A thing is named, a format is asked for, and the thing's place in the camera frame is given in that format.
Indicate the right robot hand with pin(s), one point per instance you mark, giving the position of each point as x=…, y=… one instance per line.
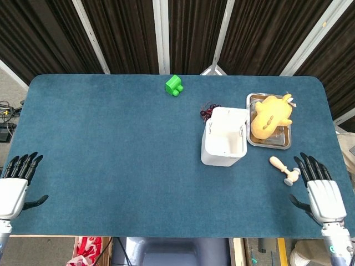
x=324, y=196

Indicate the metal tray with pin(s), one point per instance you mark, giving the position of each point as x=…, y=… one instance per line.
x=277, y=140

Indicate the green toy block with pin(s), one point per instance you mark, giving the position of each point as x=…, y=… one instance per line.
x=174, y=86

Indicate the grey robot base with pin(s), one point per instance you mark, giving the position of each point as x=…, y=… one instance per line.
x=172, y=252

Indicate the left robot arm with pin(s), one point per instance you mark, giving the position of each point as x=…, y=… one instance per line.
x=4, y=235

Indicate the dark red grape bunch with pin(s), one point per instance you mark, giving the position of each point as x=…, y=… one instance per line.
x=206, y=110

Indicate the white plastic box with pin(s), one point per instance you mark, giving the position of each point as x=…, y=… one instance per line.
x=224, y=137

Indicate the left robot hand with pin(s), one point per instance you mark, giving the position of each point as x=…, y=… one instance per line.
x=11, y=194

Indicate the red white plastic bag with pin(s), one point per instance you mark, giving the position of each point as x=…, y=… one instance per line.
x=86, y=250

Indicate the blue desk mat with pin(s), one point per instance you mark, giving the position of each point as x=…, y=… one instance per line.
x=138, y=155

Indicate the yellow plush toy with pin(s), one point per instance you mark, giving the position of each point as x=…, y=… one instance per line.
x=270, y=117

